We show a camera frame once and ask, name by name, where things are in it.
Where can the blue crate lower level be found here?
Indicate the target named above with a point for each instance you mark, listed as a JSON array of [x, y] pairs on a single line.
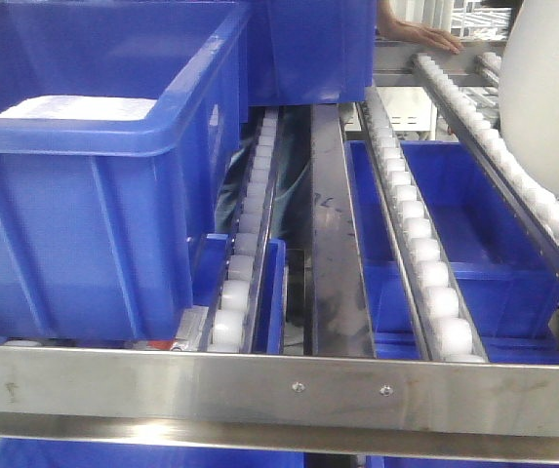
[[510, 292]]

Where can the white roller track middle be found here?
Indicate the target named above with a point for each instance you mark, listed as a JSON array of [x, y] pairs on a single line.
[[442, 324]]

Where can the steel front shelf rail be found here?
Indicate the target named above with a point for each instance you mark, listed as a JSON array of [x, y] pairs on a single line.
[[329, 405]]

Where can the blue crate rear upper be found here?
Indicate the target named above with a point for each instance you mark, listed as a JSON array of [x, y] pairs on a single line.
[[310, 52]]

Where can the white plastic bin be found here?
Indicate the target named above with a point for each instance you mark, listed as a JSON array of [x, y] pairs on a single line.
[[529, 92]]

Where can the white roller track left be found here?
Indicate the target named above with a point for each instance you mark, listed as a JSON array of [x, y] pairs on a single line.
[[232, 319]]

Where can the white roller track right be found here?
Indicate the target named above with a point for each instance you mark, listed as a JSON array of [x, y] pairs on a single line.
[[535, 207]]

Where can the steel centre divider bar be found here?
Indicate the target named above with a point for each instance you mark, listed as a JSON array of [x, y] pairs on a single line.
[[341, 321]]

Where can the large blue crate on rollers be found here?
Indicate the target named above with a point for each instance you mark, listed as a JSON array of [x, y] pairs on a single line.
[[117, 123]]

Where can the white roller track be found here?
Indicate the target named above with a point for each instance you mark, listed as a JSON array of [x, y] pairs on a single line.
[[535, 207], [442, 324], [232, 319]]

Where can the person's bare hand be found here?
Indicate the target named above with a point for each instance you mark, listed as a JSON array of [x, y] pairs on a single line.
[[418, 33]]

